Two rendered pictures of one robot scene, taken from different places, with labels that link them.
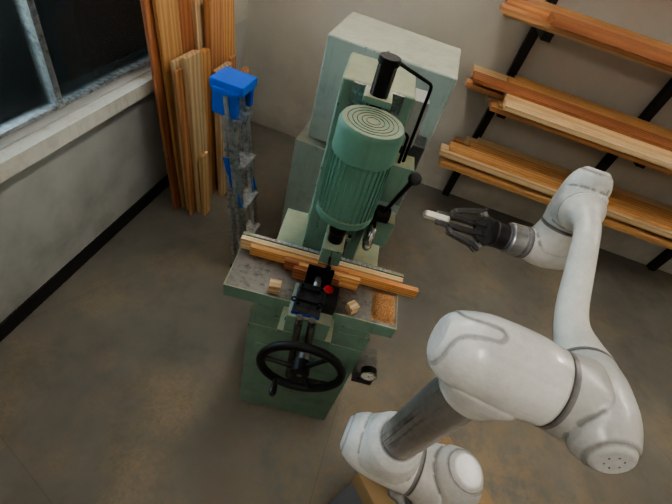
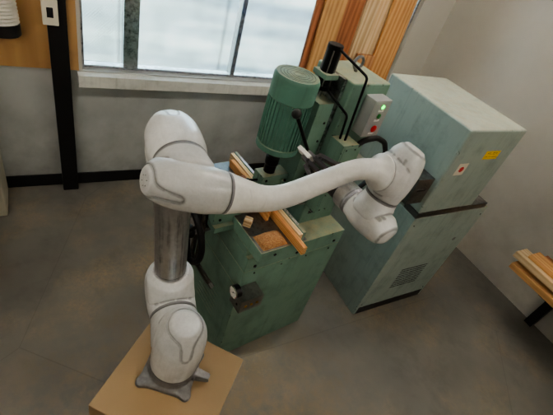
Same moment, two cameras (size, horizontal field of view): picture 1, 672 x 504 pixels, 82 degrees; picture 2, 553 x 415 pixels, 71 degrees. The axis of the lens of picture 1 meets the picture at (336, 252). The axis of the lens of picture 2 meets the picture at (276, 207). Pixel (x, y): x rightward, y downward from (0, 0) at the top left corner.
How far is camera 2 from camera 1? 110 cm
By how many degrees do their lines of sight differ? 37
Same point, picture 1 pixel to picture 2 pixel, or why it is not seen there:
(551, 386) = (161, 137)
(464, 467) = (185, 319)
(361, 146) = (275, 79)
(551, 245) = (359, 202)
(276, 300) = not seen: hidden behind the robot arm
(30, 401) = (103, 210)
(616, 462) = (145, 179)
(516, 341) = (174, 117)
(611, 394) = (181, 156)
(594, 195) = (388, 156)
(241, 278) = not seen: hidden behind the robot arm
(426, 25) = not seen: outside the picture
